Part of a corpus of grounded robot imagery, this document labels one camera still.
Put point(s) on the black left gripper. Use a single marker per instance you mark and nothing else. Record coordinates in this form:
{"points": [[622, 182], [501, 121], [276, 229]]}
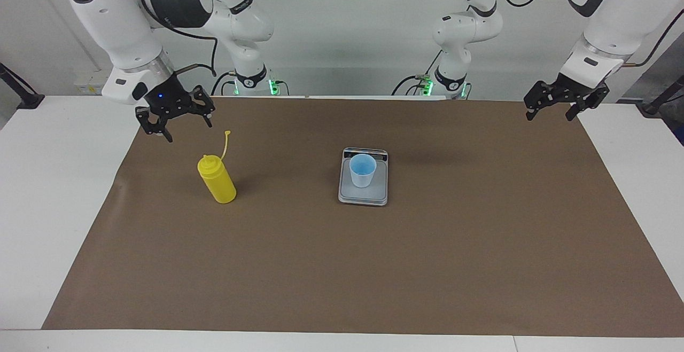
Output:
{"points": [[577, 89]]}

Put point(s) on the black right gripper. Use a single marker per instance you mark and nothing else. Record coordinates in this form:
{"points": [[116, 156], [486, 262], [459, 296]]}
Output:
{"points": [[168, 98]]}

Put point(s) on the yellow squeeze bottle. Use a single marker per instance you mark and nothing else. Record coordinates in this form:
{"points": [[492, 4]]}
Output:
{"points": [[216, 181]]}

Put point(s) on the light blue plastic cup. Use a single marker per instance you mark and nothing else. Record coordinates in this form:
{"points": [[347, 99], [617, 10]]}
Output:
{"points": [[363, 173]]}

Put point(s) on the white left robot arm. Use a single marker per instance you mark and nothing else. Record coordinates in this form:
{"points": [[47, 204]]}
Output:
{"points": [[609, 15]]}

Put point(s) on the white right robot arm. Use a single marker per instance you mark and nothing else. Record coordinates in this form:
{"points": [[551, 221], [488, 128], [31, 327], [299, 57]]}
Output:
{"points": [[117, 21]]}

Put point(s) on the silver digital kitchen scale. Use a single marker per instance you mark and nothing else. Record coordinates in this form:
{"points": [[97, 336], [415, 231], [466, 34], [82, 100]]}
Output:
{"points": [[363, 194]]}

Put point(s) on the black clamp stand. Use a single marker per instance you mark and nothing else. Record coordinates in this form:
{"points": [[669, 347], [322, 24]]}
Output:
{"points": [[18, 90], [662, 101]]}

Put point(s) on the brown table mat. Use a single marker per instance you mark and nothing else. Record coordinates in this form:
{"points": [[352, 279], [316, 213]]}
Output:
{"points": [[342, 261]]}

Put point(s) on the white wall socket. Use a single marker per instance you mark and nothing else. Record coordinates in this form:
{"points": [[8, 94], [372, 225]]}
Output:
{"points": [[90, 86]]}

